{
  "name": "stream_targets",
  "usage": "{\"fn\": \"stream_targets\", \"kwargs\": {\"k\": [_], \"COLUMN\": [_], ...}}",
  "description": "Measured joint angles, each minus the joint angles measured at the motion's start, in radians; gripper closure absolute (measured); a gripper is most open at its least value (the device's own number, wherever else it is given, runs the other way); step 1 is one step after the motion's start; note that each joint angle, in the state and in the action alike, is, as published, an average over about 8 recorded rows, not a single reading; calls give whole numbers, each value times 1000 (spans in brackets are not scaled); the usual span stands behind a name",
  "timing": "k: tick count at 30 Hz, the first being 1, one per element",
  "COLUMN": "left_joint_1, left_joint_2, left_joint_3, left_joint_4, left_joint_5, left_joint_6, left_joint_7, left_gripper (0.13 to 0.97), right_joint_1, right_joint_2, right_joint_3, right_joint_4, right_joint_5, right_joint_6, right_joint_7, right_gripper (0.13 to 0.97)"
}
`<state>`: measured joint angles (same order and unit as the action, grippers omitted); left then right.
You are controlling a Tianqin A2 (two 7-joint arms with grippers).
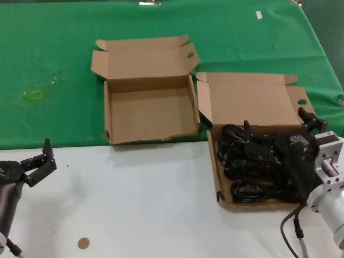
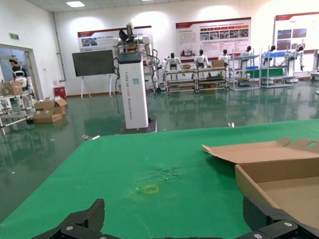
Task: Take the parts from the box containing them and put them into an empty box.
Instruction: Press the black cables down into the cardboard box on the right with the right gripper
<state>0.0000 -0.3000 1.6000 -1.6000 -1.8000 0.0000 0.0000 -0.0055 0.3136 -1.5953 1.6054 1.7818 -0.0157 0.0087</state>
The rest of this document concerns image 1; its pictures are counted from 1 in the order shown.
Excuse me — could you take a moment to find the silver corrugated right arm hose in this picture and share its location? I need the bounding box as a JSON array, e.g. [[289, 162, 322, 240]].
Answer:
[[292, 218, 310, 258]]

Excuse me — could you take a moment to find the black power cable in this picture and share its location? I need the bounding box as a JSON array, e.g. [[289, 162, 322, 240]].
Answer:
[[231, 180, 302, 204], [217, 134, 288, 181], [219, 124, 252, 145], [221, 158, 293, 186]]

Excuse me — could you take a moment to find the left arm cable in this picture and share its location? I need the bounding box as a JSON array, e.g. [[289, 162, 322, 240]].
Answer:
[[5, 238, 24, 258]]

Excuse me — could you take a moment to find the cardboard box with oval hole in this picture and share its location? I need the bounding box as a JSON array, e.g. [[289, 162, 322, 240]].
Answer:
[[90, 34, 201, 146]]

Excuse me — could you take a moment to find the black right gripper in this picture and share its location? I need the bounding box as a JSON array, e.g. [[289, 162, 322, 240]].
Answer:
[[243, 106, 328, 200]]

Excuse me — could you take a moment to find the green tablecloth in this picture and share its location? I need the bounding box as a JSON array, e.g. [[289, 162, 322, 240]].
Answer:
[[0, 1, 344, 151]]

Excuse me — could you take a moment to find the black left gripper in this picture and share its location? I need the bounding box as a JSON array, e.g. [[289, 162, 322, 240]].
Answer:
[[0, 139, 58, 188]]

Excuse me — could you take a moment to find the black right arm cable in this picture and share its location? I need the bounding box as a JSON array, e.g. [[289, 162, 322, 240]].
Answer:
[[279, 201, 307, 258]]

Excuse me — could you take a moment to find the cardboard box with round hole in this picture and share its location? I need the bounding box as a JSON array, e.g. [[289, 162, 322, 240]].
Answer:
[[195, 71, 317, 208]]

